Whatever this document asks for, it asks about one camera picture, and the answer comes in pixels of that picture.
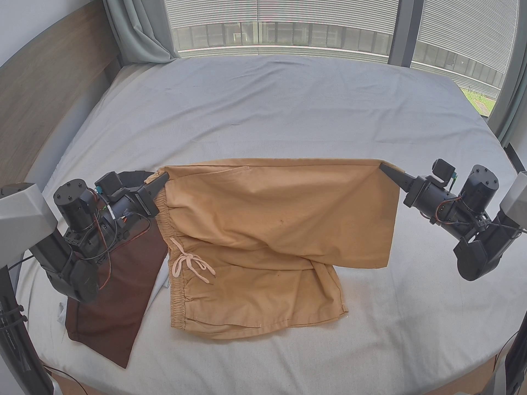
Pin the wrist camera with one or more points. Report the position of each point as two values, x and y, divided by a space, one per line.
442 169
109 183

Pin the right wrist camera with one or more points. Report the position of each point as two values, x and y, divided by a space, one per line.
442 169

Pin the bed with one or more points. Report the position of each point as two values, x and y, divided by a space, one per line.
263 109

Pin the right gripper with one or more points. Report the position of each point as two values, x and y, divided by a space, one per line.
432 202

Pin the brown garment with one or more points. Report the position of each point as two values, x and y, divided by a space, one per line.
115 323

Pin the white garment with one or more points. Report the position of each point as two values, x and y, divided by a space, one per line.
160 282

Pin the tan shorts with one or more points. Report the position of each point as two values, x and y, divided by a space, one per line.
280 212

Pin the black garment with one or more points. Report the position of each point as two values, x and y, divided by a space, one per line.
131 179

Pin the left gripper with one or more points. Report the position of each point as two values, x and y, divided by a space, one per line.
129 210

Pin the grey-green curtain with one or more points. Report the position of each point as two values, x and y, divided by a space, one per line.
512 109
136 23

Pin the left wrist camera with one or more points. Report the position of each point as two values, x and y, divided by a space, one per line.
109 183

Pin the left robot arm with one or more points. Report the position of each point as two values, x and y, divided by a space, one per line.
74 204

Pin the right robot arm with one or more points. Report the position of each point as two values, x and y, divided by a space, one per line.
479 191

